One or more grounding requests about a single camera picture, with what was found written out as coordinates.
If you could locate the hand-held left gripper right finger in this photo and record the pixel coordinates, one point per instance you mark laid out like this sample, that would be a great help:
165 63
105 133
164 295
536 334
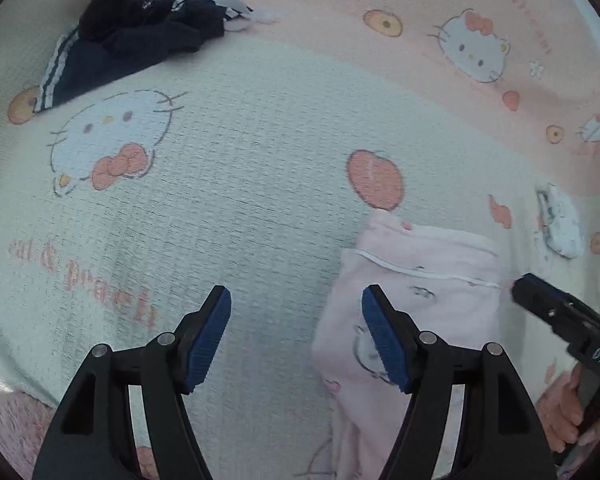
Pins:
385 340

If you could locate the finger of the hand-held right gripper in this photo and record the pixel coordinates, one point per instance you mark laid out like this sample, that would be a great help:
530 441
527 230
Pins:
537 295

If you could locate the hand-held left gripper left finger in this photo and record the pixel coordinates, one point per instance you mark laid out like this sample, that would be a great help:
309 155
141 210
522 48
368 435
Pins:
210 340

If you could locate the pink printed pajama pants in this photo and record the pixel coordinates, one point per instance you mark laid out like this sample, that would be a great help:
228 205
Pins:
430 270

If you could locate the person's right hand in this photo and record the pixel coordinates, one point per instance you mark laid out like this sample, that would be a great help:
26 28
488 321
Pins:
565 405

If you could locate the cat printed blanket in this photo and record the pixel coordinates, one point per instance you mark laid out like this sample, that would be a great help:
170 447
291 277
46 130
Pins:
255 185

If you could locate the pink fluffy cover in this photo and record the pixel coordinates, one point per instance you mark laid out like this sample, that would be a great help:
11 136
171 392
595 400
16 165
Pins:
15 430

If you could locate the navy shorts with white stripes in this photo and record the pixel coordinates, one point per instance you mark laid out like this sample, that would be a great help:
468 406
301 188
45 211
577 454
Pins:
130 30

